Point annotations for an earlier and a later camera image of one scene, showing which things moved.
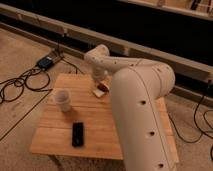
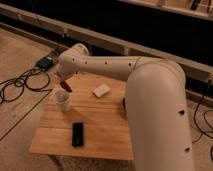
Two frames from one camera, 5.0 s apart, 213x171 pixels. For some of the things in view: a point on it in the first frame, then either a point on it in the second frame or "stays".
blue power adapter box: [45, 62] stays
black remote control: [77, 134] stays
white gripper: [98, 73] to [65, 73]
